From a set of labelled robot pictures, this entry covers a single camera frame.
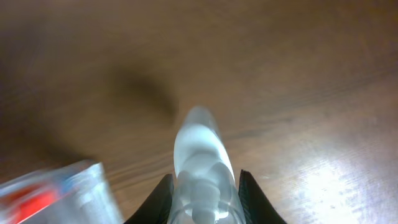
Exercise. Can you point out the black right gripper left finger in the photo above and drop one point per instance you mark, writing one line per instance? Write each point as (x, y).
(156, 207)

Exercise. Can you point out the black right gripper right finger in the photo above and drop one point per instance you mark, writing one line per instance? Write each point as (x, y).
(256, 206)

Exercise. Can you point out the white calamine lotion bottle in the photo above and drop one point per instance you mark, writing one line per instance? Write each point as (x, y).
(206, 191)

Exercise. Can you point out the orange tube white cap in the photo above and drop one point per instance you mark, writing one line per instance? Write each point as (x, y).
(20, 205)

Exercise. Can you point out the clear plastic container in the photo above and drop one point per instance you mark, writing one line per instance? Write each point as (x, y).
(85, 196)

